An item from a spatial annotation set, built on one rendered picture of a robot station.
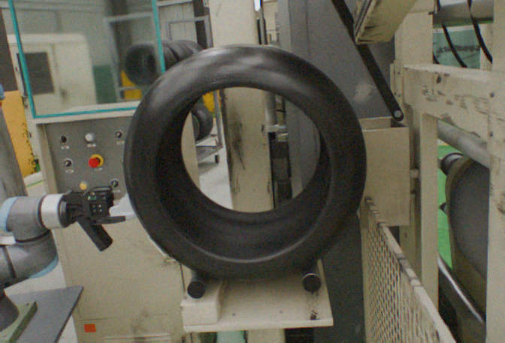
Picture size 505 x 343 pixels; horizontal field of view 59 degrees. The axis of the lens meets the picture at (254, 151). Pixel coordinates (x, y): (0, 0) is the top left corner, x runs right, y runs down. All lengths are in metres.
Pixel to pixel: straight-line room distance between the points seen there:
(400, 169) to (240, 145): 0.48
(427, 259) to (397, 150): 0.36
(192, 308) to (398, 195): 0.66
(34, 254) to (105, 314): 0.85
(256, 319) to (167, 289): 0.86
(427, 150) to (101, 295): 1.44
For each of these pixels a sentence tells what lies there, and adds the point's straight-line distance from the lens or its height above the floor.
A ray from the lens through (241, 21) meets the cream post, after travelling 1.34.
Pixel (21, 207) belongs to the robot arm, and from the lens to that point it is 1.30.
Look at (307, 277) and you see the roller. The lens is 1.11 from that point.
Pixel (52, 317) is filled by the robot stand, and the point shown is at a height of 0.60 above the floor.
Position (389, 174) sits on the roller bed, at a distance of 1.35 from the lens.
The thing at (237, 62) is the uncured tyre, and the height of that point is 1.43.
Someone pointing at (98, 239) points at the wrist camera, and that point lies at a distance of 1.25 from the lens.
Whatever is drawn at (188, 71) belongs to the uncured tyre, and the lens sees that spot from 0.99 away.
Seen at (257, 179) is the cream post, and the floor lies 1.06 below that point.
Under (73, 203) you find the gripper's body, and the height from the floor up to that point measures 1.11.
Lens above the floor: 1.46
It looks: 13 degrees down
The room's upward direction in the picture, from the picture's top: 6 degrees counter-clockwise
